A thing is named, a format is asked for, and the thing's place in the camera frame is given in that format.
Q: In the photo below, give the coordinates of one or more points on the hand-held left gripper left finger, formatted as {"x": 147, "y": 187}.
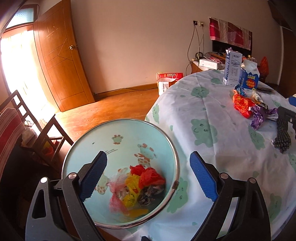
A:
{"x": 92, "y": 178}

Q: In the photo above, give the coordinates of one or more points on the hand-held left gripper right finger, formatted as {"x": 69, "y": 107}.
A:
{"x": 203, "y": 178}

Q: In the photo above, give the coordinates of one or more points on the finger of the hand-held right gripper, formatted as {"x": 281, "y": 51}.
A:
{"x": 289, "y": 118}
{"x": 292, "y": 101}

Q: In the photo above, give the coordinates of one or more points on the pink transparent plastic bag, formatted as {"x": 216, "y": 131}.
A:
{"x": 115, "y": 204}

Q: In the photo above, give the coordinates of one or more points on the light blue cartoon print bin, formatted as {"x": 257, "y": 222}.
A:
{"x": 104, "y": 139}

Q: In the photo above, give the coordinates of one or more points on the yellow plastic bag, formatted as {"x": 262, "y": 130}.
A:
{"x": 130, "y": 199}

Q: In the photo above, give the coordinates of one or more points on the red plastic bag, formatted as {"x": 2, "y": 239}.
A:
{"x": 265, "y": 66}
{"x": 150, "y": 177}

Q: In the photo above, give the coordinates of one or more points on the grey patterned wrapper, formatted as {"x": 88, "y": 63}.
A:
{"x": 145, "y": 197}

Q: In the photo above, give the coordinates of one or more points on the orange yellow plastic piece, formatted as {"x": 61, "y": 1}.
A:
{"x": 138, "y": 212}

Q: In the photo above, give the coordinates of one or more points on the white tablecloth with green print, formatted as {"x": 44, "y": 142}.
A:
{"x": 219, "y": 162}

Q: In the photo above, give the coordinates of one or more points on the dark flat packet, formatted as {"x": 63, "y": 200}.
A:
{"x": 266, "y": 89}

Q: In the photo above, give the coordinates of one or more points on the purple crumpled wrapper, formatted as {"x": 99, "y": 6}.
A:
{"x": 257, "y": 118}

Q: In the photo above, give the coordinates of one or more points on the silver crumpled wrapper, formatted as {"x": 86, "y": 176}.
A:
{"x": 259, "y": 99}

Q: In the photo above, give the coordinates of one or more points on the dark wooden side door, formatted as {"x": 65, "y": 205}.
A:
{"x": 288, "y": 62}

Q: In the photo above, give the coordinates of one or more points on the red plastic bag on cabinet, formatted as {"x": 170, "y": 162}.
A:
{"x": 265, "y": 66}

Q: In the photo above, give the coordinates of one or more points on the blue carton with yellow label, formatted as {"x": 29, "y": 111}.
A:
{"x": 251, "y": 80}

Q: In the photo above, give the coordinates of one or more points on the red orange snack wrapper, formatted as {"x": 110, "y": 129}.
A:
{"x": 242, "y": 104}

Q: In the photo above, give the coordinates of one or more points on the small multicoloured wrapper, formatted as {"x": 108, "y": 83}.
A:
{"x": 240, "y": 90}

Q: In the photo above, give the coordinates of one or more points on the dark wooden chair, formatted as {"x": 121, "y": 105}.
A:
{"x": 53, "y": 136}

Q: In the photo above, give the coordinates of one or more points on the tall white milk carton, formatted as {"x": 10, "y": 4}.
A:
{"x": 232, "y": 69}

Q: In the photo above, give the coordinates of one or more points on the red patterned cloth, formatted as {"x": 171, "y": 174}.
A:
{"x": 231, "y": 32}

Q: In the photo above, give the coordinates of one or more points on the black television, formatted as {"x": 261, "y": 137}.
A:
{"x": 218, "y": 46}

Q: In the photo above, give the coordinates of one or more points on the white device box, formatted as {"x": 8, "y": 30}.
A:
{"x": 208, "y": 64}

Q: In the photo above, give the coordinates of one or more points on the red striped cushion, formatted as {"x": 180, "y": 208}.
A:
{"x": 10, "y": 132}

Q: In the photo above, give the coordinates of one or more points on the white paper bag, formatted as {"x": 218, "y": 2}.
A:
{"x": 165, "y": 87}

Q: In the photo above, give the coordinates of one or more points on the wooden cabinet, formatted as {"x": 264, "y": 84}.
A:
{"x": 196, "y": 68}

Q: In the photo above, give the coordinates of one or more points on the red cardboard box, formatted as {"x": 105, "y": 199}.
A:
{"x": 171, "y": 76}

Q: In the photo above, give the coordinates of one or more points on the brown wooden door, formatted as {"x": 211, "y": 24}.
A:
{"x": 62, "y": 58}

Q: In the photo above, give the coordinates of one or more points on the transom window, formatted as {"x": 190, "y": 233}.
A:
{"x": 22, "y": 17}

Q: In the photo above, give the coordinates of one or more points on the wall socket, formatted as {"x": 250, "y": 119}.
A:
{"x": 198, "y": 23}

